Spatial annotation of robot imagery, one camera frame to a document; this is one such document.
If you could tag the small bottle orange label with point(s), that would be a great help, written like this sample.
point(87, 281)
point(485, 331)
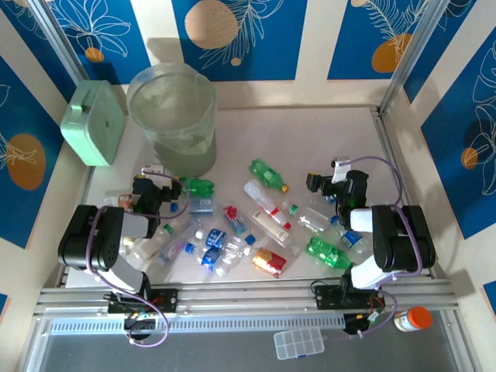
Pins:
point(125, 201)

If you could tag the square clear bottle blue cap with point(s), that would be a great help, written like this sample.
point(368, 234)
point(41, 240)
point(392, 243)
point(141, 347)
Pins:
point(201, 207)

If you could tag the clear bottle green cap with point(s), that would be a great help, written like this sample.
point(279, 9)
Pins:
point(155, 242)
point(312, 221)

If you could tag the clear bottle red cap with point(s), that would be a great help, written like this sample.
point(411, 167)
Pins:
point(234, 222)

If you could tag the red yellow label bottle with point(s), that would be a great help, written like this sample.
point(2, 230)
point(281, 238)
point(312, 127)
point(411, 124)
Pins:
point(269, 261)

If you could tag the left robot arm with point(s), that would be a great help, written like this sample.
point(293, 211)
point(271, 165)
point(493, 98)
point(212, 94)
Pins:
point(89, 240)

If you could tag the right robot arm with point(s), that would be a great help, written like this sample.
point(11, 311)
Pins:
point(403, 240)

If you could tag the clear bin with bag liner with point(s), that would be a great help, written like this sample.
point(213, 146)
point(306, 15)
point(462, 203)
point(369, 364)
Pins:
point(186, 155)

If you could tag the mint green plastic box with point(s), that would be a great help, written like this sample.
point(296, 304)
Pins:
point(93, 124)

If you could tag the jar with orange lid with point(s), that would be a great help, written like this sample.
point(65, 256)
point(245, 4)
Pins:
point(412, 319)

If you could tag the clear compartment organizer box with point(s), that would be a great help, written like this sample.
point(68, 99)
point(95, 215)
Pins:
point(298, 343)

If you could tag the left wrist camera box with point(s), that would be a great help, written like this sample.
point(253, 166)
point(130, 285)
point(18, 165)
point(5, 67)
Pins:
point(153, 169)

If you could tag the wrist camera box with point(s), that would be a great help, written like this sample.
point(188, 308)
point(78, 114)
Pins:
point(341, 166)
point(153, 169)

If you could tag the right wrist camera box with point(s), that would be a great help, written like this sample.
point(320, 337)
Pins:
point(341, 166)

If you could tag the aluminium side rail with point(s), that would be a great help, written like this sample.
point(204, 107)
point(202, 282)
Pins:
point(383, 135)

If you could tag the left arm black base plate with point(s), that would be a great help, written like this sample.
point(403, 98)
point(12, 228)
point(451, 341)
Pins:
point(166, 300)

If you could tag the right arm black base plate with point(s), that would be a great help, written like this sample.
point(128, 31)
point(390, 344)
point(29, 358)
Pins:
point(327, 296)

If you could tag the aluminium rail frame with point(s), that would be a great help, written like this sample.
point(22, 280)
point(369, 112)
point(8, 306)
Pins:
point(240, 294)

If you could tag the aluminium frame post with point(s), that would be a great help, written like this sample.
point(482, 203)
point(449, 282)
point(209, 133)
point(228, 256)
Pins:
point(410, 54)
point(58, 42)

